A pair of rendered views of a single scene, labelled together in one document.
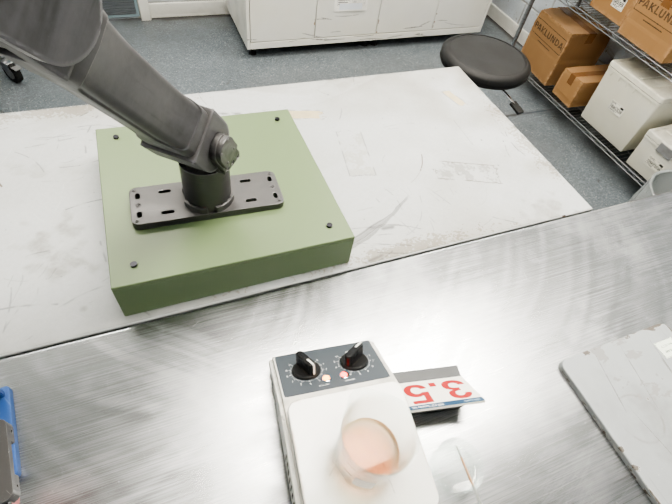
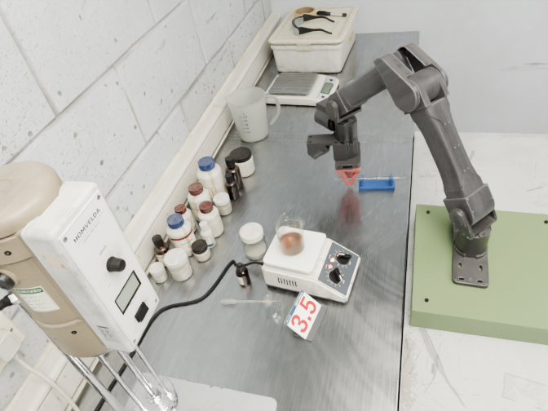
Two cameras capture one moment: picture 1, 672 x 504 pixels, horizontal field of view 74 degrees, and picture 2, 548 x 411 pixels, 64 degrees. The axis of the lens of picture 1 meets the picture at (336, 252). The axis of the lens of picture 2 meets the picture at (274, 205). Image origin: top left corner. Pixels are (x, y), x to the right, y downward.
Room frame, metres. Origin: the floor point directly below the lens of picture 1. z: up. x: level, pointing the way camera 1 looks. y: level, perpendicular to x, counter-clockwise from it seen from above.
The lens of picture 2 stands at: (0.64, -0.50, 1.74)
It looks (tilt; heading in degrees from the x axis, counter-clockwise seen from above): 42 degrees down; 142
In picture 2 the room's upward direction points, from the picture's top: 11 degrees counter-clockwise
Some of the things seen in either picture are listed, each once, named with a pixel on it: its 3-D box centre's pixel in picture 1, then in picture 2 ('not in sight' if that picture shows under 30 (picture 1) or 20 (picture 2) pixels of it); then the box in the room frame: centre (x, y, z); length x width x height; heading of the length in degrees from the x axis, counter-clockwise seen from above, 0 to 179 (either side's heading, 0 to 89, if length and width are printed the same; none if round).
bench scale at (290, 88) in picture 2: not in sight; (302, 88); (-0.46, 0.60, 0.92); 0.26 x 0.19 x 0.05; 25
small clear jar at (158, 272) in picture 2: not in sight; (158, 272); (-0.15, -0.29, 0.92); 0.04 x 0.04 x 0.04
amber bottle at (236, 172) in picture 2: not in sight; (232, 172); (-0.26, 0.07, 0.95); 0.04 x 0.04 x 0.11
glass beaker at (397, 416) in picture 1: (369, 442); (291, 236); (0.11, -0.06, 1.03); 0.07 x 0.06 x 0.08; 37
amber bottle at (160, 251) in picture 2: not in sight; (162, 250); (-0.18, -0.25, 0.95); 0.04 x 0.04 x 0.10
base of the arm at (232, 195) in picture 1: (206, 179); (472, 237); (0.41, 0.19, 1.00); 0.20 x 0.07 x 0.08; 118
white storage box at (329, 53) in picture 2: not in sight; (315, 38); (-0.63, 0.89, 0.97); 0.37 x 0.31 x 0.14; 116
